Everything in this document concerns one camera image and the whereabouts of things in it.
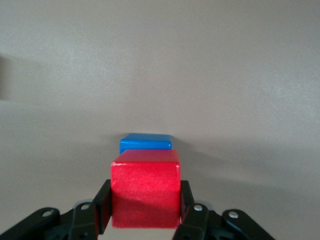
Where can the blue wooden block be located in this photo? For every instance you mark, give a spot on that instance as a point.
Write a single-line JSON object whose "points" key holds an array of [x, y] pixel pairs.
{"points": [[145, 142]]}

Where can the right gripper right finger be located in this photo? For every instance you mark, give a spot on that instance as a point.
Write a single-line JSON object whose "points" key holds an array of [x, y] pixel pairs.
{"points": [[197, 222]]}

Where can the red wooden block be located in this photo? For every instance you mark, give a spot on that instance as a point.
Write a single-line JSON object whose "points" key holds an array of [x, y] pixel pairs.
{"points": [[146, 195]]}

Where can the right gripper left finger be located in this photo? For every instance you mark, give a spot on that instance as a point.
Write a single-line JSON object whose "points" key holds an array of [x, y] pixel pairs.
{"points": [[82, 220]]}

